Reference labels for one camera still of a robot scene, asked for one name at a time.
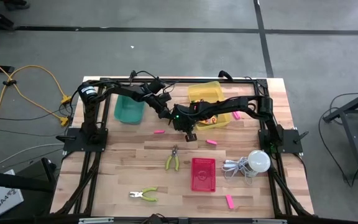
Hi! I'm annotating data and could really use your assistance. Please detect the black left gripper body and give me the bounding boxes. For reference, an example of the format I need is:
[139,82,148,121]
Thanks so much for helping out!
[154,99,177,121]

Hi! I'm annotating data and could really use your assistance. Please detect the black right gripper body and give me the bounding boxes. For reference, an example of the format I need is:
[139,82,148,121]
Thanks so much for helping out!
[171,104,205,134]

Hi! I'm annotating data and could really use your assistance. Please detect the green-handled dark-jaw wire stripper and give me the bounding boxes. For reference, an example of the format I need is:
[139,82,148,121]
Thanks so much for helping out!
[165,144,180,172]

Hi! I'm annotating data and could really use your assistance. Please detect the green-handled silver-jaw pliers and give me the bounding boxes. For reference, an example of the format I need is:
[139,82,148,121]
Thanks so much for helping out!
[129,186,158,203]

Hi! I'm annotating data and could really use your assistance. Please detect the yellow translucent plastic bin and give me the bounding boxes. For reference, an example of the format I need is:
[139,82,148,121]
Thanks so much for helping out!
[187,81,232,131]

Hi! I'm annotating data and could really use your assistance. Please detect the green plastic bin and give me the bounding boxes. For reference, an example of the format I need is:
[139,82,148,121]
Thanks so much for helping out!
[113,93,145,125]

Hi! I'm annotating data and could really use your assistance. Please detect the red perforated plastic basket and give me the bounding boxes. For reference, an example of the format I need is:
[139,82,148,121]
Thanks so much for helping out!
[191,157,216,193]

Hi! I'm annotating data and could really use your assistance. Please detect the white round bulb lamp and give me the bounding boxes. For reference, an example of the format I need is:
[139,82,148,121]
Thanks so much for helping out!
[247,149,272,173]

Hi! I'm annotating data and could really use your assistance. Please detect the black metal stand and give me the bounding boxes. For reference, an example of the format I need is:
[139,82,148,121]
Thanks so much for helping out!
[323,85,358,181]

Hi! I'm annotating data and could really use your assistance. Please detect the black metal table frame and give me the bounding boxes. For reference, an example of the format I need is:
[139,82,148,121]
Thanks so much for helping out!
[50,70,315,218]

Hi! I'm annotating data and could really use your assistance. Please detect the white coiled lamp cable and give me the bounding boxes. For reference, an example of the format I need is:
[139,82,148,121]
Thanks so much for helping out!
[221,156,257,186]

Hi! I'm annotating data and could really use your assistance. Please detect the silver metal bracket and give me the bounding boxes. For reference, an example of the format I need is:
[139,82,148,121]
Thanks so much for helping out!
[252,218,288,224]
[78,217,114,224]

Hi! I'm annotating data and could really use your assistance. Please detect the yellow extension cord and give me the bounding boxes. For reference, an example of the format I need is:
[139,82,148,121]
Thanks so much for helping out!
[0,52,71,139]

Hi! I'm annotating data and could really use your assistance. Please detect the white floor cable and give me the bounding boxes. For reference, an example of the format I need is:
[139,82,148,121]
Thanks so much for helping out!
[0,142,65,172]

